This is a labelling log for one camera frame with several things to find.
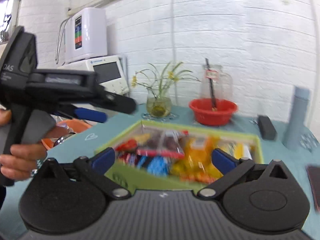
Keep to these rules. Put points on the person's left hand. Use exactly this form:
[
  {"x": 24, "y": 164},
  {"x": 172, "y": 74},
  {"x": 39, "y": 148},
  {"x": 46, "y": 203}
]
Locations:
[{"x": 20, "y": 162}]

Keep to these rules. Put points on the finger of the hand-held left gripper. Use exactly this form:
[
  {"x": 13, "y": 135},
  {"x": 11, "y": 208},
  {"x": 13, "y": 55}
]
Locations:
[
  {"x": 90, "y": 115},
  {"x": 117, "y": 103}
]

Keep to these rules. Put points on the black straw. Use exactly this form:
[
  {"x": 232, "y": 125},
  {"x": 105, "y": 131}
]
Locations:
[{"x": 211, "y": 85}]

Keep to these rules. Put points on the white water purifier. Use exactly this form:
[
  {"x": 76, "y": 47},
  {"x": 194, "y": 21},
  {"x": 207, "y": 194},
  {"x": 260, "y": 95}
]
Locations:
[{"x": 90, "y": 35}]

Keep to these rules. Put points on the green cardboard box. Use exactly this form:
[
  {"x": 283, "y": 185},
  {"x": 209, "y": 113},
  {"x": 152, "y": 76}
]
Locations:
[{"x": 120, "y": 177}]

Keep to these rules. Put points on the small black box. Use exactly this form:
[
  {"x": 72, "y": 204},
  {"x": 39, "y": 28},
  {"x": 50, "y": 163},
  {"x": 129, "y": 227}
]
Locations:
[{"x": 267, "y": 127}]

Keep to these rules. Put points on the white appliance with screen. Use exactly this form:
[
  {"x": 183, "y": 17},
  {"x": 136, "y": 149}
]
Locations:
[{"x": 110, "y": 73}]

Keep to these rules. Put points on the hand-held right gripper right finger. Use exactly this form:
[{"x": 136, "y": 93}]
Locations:
[{"x": 222, "y": 160}]

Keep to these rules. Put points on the grey thermos bottle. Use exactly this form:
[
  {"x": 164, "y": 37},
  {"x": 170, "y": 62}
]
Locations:
[{"x": 297, "y": 120}]

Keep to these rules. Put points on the red plastic basin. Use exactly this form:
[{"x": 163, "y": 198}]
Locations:
[{"x": 212, "y": 112}]

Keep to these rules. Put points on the white wall pipe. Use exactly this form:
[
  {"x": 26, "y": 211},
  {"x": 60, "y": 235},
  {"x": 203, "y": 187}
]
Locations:
[
  {"x": 310, "y": 30},
  {"x": 174, "y": 30}
]

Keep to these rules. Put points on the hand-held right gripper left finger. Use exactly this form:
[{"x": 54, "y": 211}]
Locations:
[{"x": 103, "y": 158}]

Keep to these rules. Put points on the pile of snack packets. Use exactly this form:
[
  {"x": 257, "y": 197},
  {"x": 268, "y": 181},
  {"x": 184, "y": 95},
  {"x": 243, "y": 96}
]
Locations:
[{"x": 190, "y": 160}]

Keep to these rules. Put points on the dark notebook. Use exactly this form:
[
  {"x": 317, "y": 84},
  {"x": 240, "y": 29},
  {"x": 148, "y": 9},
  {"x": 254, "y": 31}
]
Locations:
[{"x": 315, "y": 187}]

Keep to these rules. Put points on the orange plastic bowl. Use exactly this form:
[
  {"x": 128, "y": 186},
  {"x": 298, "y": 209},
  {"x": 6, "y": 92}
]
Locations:
[{"x": 77, "y": 127}]

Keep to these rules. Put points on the clear glass pitcher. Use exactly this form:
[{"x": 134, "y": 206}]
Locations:
[{"x": 222, "y": 82}]

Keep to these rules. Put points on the glass vase with yellow flowers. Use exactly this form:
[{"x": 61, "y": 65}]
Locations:
[{"x": 160, "y": 105}]

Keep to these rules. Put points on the lace coaster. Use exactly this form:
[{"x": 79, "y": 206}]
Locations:
[{"x": 175, "y": 117}]

